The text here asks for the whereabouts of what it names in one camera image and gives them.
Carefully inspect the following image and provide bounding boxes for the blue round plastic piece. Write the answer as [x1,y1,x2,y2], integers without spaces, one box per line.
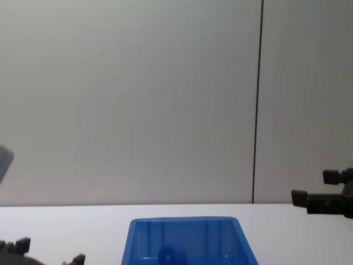
[157,245,189,265]

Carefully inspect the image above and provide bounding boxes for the blue plastic bin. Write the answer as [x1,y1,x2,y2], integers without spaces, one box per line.
[121,216,260,265]

